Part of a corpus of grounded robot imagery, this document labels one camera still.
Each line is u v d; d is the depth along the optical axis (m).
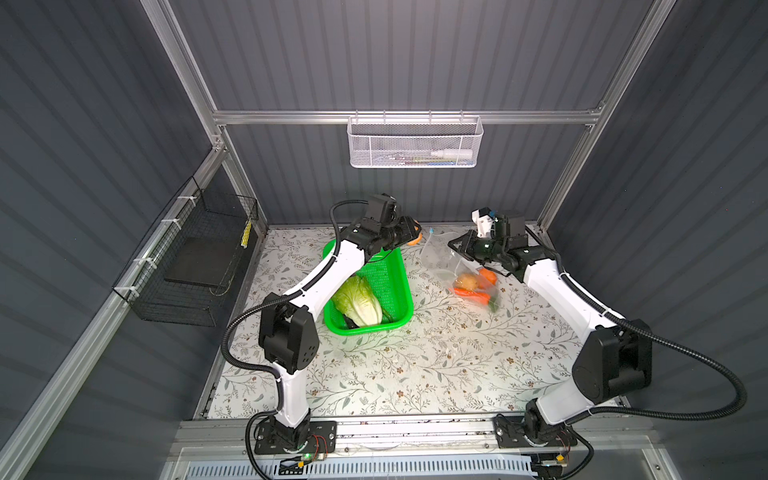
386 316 0.93
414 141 1.24
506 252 0.65
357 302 0.89
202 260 0.77
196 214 0.80
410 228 0.76
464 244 0.74
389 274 1.05
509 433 0.74
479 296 0.94
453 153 0.87
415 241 0.79
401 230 0.75
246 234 0.83
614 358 0.43
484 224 0.77
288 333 0.48
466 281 0.96
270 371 0.52
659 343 0.41
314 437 0.72
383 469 0.77
